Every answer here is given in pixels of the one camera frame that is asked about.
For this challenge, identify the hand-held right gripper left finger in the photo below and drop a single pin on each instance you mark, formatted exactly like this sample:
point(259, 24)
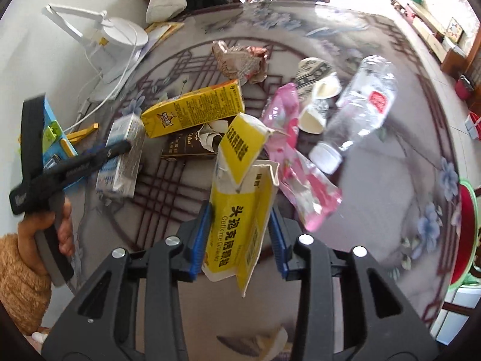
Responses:
point(199, 244)

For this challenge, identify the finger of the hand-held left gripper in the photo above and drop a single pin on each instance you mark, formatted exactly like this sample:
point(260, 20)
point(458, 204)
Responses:
point(109, 152)
point(33, 139)

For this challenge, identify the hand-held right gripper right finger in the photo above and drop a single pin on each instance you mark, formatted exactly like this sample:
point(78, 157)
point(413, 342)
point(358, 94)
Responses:
point(278, 248)

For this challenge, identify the white and blue carton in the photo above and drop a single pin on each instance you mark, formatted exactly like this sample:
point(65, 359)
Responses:
point(122, 165)

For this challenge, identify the yellow medicine box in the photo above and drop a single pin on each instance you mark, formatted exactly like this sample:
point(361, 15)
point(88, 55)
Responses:
point(240, 203)

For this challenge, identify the pink plastic wrapper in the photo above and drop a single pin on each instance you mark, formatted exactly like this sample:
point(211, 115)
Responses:
point(297, 165)

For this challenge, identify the yellow drink carton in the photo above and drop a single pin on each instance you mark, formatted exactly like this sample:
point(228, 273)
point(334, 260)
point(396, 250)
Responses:
point(195, 111)

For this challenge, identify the brown snack wrapper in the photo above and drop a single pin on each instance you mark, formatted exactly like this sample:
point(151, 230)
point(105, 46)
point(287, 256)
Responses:
point(240, 62)

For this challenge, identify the red bucket with green rim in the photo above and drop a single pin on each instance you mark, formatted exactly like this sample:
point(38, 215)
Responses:
point(469, 233)

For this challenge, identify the person's left hand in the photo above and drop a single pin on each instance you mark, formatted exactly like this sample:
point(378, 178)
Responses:
point(30, 233)

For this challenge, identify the blue book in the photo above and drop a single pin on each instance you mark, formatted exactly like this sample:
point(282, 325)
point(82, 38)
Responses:
point(52, 120)

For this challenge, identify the yellow clip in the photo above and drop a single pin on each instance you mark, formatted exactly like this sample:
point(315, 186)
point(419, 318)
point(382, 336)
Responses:
point(84, 132)

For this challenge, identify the dark brown torn box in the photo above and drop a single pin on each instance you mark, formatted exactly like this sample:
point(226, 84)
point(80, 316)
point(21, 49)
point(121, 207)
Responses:
point(184, 144)

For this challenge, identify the white desk lamp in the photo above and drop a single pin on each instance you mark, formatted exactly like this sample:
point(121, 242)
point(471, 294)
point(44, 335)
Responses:
point(120, 37)

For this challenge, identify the yellow booklet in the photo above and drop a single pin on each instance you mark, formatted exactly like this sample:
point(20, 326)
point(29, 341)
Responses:
point(161, 34)

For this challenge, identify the empty yogurt cups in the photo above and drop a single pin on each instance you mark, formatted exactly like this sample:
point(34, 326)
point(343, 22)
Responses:
point(319, 97)

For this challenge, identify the clear plastic bottle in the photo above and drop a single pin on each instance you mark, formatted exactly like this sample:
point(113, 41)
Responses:
point(357, 112)

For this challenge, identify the white cloth bag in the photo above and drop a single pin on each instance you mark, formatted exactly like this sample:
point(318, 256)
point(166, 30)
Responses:
point(165, 0)

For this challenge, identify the white cabinet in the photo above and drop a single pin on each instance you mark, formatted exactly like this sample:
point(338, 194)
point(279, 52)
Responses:
point(454, 319)

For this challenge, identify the red dustpan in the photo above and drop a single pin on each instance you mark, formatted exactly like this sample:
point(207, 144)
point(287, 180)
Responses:
point(474, 124)

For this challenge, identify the red floor bin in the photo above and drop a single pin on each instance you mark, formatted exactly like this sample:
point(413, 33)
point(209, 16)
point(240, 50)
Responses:
point(464, 87)

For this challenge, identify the long television cabinet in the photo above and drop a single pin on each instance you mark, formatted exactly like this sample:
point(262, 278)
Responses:
point(424, 18)

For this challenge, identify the patterned framed picture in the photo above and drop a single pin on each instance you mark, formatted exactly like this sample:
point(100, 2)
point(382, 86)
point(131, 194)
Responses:
point(454, 30)

